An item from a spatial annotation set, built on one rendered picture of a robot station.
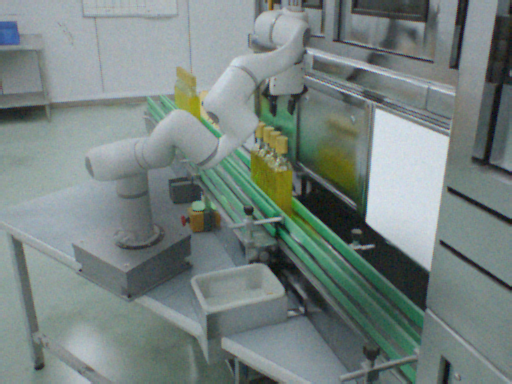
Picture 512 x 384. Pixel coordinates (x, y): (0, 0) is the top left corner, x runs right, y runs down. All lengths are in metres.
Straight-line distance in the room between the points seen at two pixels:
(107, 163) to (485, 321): 1.02
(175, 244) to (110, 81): 5.88
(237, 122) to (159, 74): 6.25
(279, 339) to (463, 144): 0.93
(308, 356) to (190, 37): 6.45
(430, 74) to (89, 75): 6.40
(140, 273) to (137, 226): 0.14
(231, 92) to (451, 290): 0.77
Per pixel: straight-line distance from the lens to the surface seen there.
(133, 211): 1.58
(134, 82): 7.43
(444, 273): 0.63
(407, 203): 1.28
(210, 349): 1.42
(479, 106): 0.56
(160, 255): 1.59
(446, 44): 1.18
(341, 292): 1.29
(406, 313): 1.21
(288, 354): 1.36
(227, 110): 1.23
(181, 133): 1.26
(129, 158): 1.39
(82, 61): 7.33
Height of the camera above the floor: 1.61
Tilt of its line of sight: 22 degrees down
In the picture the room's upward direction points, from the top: straight up
